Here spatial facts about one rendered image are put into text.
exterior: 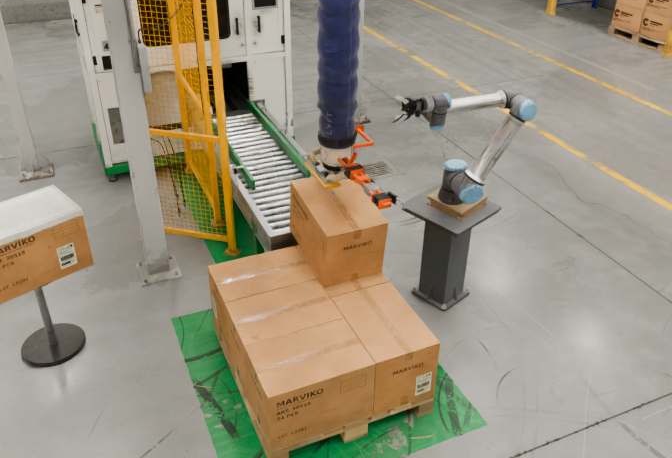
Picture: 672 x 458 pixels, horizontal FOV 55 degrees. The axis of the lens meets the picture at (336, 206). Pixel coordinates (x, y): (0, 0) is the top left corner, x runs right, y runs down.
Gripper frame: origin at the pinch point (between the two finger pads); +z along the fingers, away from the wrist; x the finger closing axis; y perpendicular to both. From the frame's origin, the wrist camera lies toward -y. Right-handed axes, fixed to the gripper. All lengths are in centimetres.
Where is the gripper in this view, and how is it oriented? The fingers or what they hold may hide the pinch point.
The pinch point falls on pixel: (393, 110)
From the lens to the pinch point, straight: 360.0
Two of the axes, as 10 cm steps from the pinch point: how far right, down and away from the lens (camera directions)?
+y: -4.0, -4.7, 7.9
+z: -9.2, 2.0, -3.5
